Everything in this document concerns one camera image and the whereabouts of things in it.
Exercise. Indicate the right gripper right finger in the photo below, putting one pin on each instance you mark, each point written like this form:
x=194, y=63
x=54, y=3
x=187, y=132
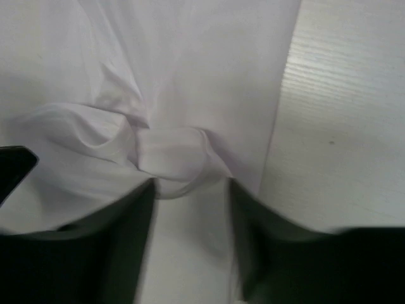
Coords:
x=282, y=262

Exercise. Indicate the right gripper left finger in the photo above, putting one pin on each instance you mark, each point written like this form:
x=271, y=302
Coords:
x=97, y=259

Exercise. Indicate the white t-shirt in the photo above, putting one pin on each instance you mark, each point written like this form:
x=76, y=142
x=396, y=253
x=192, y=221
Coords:
x=98, y=97

